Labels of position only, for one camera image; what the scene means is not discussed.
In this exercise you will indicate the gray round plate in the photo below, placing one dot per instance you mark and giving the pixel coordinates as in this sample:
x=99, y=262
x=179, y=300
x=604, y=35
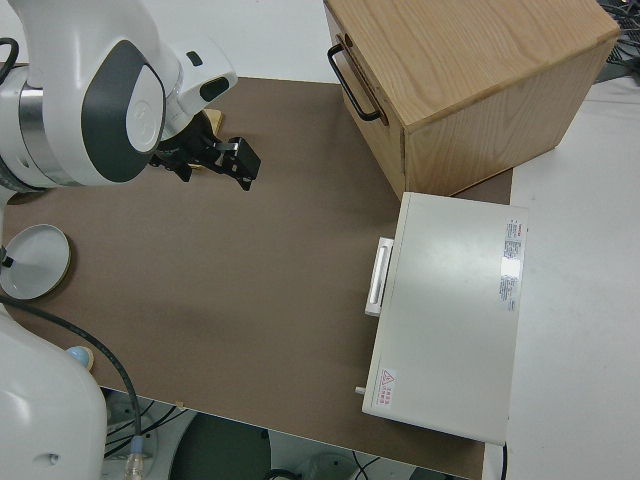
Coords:
x=37, y=260

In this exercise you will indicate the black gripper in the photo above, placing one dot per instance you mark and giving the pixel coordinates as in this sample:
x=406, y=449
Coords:
x=210, y=157

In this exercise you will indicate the brown table mat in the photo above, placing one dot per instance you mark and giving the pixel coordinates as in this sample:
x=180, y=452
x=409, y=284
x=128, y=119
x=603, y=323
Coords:
x=250, y=275

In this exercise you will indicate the wooden mug tree stand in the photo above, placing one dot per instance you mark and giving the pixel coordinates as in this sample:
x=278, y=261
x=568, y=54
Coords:
x=216, y=120

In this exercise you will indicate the white toaster oven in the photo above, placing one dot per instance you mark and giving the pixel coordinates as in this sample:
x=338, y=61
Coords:
x=440, y=325

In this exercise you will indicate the dark round floor base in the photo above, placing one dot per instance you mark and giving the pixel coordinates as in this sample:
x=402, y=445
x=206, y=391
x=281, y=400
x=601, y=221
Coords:
x=225, y=450

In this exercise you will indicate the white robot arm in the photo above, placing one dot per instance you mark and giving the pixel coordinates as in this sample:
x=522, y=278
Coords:
x=125, y=100

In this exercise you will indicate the wooden drawer cabinet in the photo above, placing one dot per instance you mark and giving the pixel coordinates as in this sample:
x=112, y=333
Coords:
x=475, y=75

